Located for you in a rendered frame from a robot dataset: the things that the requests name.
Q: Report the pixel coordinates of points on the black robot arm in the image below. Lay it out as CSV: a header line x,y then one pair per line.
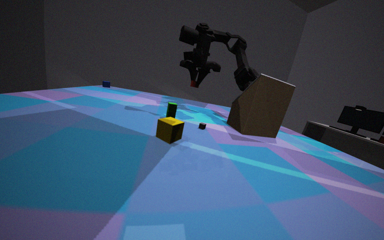
x,y
202,35

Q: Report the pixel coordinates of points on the red block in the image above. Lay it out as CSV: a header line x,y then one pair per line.
x,y
194,84

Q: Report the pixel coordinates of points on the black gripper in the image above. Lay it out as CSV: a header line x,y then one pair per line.
x,y
203,66

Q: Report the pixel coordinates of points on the blue block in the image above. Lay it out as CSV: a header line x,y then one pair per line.
x,y
106,84

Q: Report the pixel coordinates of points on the green block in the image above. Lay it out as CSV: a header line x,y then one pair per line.
x,y
172,107
170,114

